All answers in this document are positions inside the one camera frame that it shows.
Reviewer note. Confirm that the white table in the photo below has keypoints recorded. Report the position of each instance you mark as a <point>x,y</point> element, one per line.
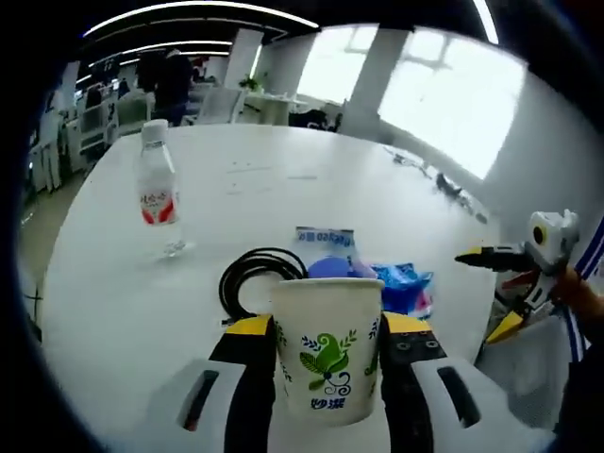
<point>307,207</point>

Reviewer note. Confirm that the blue wet wipes packet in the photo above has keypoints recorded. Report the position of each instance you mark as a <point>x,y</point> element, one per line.
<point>401,283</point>

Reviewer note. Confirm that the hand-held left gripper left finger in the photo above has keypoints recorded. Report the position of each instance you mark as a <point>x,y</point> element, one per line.
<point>250,377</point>

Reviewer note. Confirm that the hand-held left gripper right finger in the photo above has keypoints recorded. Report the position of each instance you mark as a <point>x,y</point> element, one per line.
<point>406,377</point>

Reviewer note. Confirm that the white paper cup green print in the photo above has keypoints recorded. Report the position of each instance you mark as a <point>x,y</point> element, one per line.
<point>325,307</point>

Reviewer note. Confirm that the clear water bottle red label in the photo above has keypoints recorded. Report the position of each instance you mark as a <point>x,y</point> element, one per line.
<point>158,189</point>

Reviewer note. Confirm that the clear bag with blue disc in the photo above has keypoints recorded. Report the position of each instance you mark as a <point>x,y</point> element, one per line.
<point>330,266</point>

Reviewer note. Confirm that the person's right hand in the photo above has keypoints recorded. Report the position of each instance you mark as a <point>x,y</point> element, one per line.
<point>573,290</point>

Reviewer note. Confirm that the green potted plant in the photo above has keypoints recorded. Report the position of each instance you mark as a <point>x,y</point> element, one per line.
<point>251,82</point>

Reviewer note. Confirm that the white mesh chair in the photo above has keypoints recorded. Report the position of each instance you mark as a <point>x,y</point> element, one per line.
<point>219,106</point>

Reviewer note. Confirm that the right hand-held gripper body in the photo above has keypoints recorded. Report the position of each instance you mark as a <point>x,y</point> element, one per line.
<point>554,236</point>

